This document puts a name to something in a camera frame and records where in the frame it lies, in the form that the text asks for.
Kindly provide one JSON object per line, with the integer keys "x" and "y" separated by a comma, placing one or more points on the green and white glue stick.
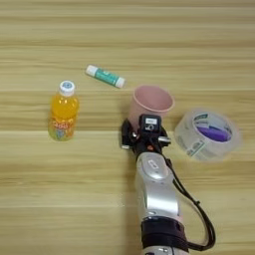
{"x": 106, "y": 76}

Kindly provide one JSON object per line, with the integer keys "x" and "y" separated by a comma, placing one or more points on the clear packing tape roll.
{"x": 186, "y": 139}

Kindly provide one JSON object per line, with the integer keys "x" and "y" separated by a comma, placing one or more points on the orange juice bottle white cap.
{"x": 63, "y": 109}

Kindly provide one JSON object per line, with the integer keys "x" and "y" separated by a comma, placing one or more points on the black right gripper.
{"x": 147, "y": 141}

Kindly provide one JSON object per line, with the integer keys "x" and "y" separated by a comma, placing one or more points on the pink plastic cup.
{"x": 152, "y": 99}

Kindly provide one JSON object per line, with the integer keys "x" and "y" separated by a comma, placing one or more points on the small black box white label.
{"x": 150, "y": 123}

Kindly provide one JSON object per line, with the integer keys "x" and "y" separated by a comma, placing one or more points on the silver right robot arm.
{"x": 156, "y": 192}

